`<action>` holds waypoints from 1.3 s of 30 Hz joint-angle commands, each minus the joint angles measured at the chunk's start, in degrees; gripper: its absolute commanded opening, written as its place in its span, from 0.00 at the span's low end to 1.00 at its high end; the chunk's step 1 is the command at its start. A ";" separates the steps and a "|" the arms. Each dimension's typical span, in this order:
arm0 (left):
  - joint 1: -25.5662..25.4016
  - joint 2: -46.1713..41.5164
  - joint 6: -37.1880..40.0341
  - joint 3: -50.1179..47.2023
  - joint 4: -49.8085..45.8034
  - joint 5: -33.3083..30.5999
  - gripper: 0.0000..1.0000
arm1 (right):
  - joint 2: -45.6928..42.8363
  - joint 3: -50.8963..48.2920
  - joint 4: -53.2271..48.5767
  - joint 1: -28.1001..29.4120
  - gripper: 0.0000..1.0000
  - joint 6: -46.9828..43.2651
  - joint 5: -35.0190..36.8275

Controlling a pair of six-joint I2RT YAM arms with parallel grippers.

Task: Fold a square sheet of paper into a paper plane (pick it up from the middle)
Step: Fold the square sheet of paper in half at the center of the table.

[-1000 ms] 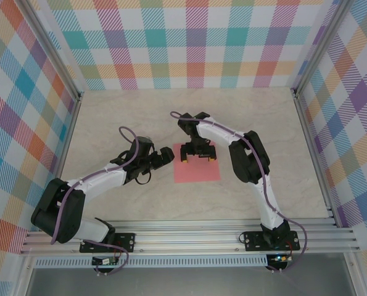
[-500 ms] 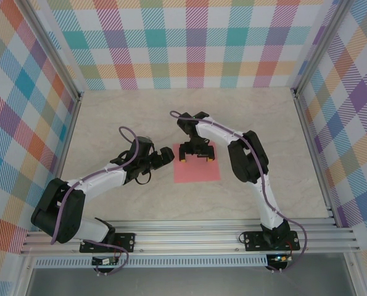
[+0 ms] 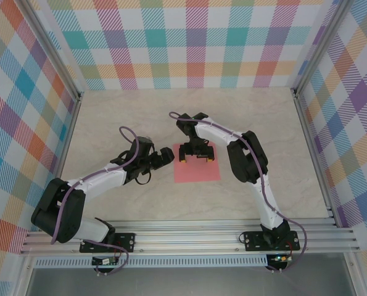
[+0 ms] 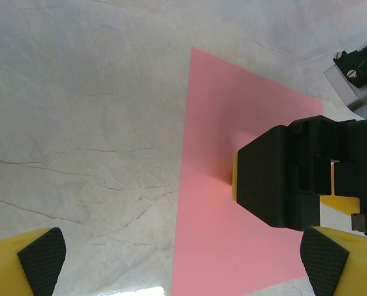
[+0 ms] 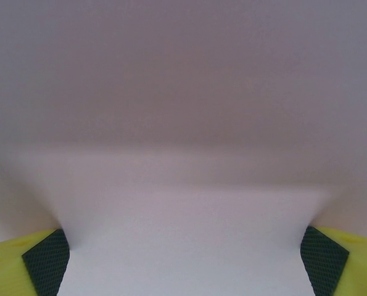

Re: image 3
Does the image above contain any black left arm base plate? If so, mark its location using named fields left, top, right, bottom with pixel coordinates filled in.
left=79, top=232, right=137, bottom=254

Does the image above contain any aluminium frame leg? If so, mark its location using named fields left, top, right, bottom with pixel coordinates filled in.
left=343, top=251, right=367, bottom=296
left=13, top=254, right=38, bottom=296

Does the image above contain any pink cloth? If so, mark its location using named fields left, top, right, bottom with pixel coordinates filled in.
left=171, top=142, right=221, bottom=184

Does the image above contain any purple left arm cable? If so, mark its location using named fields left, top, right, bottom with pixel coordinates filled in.
left=49, top=126, right=141, bottom=277

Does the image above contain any slotted grey cable duct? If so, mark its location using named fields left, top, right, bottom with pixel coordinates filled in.
left=34, top=254, right=269, bottom=268

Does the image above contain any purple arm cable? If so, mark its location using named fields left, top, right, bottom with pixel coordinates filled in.
left=49, top=126, right=141, bottom=277
left=168, top=111, right=308, bottom=274

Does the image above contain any aluminium corner post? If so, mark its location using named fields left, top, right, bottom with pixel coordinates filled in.
left=290, top=0, right=353, bottom=96
left=16, top=0, right=85, bottom=101

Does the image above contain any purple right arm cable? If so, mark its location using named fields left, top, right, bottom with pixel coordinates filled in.
left=168, top=111, right=308, bottom=274

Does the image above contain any aluminium side rail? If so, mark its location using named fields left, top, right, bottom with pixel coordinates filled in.
left=39, top=92, right=85, bottom=232
left=292, top=89, right=341, bottom=229

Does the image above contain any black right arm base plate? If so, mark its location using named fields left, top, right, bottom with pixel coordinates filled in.
left=243, top=230, right=301, bottom=252

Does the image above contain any aluminium mounting rail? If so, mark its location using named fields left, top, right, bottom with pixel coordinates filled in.
left=19, top=218, right=361, bottom=255

